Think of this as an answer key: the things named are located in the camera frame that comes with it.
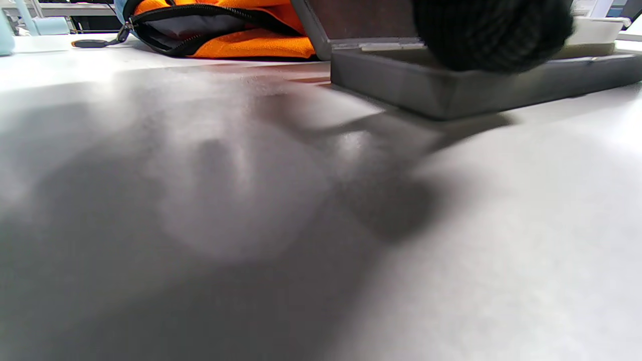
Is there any person's left hand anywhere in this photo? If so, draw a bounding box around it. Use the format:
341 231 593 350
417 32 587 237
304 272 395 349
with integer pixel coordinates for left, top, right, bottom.
412 0 575 74

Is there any dark grey pencil case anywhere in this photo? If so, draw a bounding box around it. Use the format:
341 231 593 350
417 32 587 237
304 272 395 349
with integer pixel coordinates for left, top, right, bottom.
291 0 642 120

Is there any sunset cover notebook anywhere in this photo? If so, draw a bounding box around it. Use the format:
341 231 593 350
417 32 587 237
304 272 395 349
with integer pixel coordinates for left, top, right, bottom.
568 15 632 47

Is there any orange and blue school bag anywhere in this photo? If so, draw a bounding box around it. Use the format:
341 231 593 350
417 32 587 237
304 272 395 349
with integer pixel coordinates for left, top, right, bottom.
72 0 317 60

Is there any light blue pencil sharpener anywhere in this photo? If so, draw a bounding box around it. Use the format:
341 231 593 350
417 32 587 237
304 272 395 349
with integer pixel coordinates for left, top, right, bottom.
0 0 70 57

